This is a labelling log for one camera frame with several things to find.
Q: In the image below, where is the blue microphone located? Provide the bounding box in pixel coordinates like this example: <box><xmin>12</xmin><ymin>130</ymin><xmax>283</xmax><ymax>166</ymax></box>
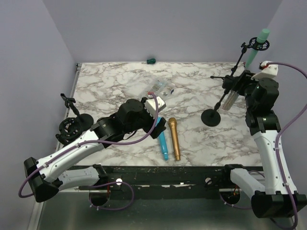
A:
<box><xmin>158</xmin><ymin>131</ymin><xmax>168</xmax><ymax>161</ymax></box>

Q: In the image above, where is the silver mesh head microphone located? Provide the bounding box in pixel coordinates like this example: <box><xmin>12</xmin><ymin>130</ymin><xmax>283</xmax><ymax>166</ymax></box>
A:
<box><xmin>222</xmin><ymin>91</ymin><xmax>239</xmax><ymax>111</ymax></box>

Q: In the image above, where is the black stand holding silver microphone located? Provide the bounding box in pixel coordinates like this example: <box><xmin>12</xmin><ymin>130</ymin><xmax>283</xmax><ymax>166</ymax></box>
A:
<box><xmin>201</xmin><ymin>76</ymin><xmax>230</xmax><ymax>127</ymax></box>

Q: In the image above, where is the black blue-microphone desk stand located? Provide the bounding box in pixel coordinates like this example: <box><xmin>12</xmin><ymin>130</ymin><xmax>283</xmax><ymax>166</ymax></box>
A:
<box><xmin>60</xmin><ymin>93</ymin><xmax>94</xmax><ymax>130</ymax></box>

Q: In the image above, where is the black shock mount desk stand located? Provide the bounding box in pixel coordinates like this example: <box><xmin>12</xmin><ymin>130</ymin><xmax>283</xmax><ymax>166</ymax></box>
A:
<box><xmin>56</xmin><ymin>117</ymin><xmax>83</xmax><ymax>146</ymax></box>

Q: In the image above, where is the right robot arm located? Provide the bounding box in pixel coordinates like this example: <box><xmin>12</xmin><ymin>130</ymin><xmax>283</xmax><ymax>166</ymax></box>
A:
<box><xmin>221</xmin><ymin>71</ymin><xmax>307</xmax><ymax>218</ymax></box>

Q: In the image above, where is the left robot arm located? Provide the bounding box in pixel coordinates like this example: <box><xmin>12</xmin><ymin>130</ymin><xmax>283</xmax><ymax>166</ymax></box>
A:
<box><xmin>24</xmin><ymin>96</ymin><xmax>166</xmax><ymax>203</ymax></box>

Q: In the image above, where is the gold microphone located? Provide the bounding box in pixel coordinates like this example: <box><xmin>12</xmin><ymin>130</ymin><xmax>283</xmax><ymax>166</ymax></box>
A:
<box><xmin>168</xmin><ymin>117</ymin><xmax>181</xmax><ymax>161</ymax></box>

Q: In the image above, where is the black tripod microphone stand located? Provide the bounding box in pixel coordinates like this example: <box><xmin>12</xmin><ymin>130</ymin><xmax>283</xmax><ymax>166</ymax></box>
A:
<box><xmin>210</xmin><ymin>36</ymin><xmax>270</xmax><ymax>82</ymax></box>

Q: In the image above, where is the mint green microphone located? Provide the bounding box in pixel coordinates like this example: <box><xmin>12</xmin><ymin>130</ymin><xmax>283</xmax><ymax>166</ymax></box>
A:
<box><xmin>245</xmin><ymin>28</ymin><xmax>270</xmax><ymax>69</ymax></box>

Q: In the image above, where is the clear plastic packet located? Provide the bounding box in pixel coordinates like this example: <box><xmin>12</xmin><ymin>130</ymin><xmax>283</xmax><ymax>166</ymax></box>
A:
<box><xmin>143</xmin><ymin>78</ymin><xmax>175</xmax><ymax>100</ymax></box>

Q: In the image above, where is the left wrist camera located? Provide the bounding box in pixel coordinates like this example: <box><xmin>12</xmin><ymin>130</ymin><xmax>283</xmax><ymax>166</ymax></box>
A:
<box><xmin>144</xmin><ymin>96</ymin><xmax>166</xmax><ymax>118</ymax></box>

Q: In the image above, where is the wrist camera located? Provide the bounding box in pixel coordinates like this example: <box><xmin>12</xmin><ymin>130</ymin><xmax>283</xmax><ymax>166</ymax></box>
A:
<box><xmin>144</xmin><ymin>96</ymin><xmax>166</xmax><ymax>118</ymax></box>
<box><xmin>251</xmin><ymin>61</ymin><xmax>279</xmax><ymax>81</ymax></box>

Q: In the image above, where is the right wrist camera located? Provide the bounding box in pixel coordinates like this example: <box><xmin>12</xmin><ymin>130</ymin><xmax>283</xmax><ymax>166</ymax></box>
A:
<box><xmin>251</xmin><ymin>61</ymin><xmax>279</xmax><ymax>81</ymax></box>

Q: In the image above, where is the aluminium frame rail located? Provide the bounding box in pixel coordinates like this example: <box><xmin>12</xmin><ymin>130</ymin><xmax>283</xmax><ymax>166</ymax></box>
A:
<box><xmin>57</xmin><ymin>172</ymin><xmax>264</xmax><ymax>192</ymax></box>

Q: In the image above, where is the green handled screwdriver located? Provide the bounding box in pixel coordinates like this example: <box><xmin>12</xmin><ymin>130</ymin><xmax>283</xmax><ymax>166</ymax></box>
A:
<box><xmin>145</xmin><ymin>58</ymin><xmax>156</xmax><ymax>65</ymax></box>

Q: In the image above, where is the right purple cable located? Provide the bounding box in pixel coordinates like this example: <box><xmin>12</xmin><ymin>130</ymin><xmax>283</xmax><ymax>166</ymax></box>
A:
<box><xmin>219</xmin><ymin>61</ymin><xmax>307</xmax><ymax>228</ymax></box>

